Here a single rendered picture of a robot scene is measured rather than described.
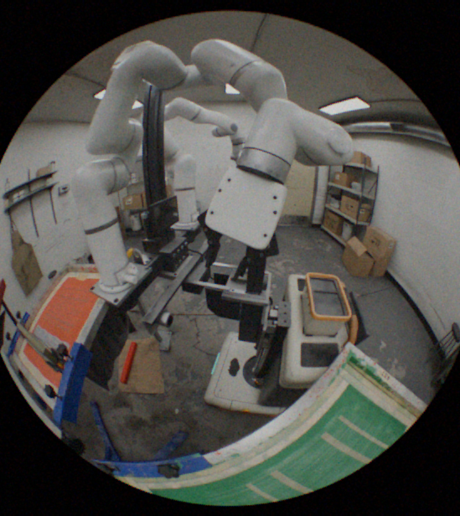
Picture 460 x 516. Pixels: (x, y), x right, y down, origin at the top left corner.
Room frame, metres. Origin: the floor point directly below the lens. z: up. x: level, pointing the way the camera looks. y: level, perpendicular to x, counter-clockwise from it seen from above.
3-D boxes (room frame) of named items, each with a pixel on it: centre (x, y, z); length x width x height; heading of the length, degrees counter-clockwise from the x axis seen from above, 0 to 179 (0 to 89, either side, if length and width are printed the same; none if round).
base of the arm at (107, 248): (0.30, 0.29, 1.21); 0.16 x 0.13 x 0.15; 76
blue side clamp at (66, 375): (-0.03, 0.47, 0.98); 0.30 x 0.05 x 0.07; 3
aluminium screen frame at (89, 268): (0.20, 0.76, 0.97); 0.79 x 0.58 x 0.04; 3
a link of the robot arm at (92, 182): (0.31, 0.30, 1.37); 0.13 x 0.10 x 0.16; 175
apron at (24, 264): (0.64, 2.74, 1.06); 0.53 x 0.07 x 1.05; 3
